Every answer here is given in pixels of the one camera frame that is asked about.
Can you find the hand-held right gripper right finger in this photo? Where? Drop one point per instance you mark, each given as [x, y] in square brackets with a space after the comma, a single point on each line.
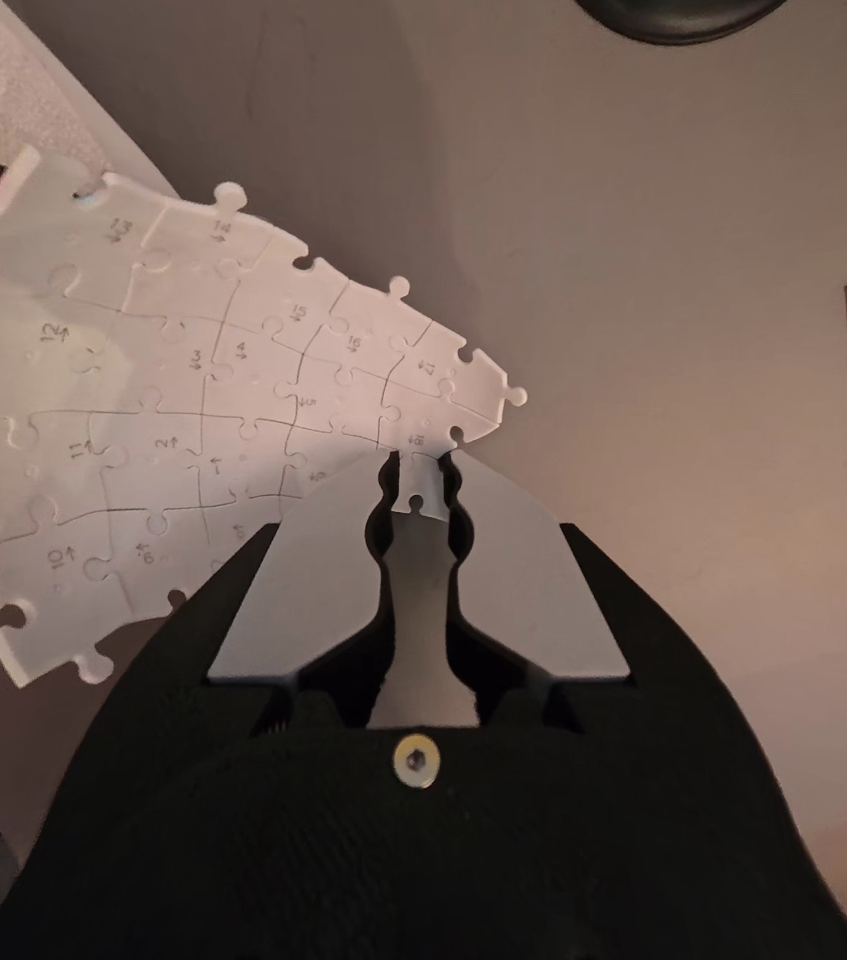
[536, 600]

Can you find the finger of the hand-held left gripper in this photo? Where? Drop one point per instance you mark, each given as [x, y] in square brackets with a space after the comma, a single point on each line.
[19, 75]

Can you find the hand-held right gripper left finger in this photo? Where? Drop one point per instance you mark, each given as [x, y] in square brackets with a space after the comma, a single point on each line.
[304, 608]

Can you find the white puzzle piece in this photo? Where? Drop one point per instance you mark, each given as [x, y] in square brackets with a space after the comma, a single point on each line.
[421, 480]

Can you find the assembled white puzzle section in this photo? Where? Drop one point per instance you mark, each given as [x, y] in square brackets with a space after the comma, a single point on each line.
[169, 390]

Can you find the black round ball stand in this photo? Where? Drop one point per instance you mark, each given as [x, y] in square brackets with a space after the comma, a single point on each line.
[679, 15]

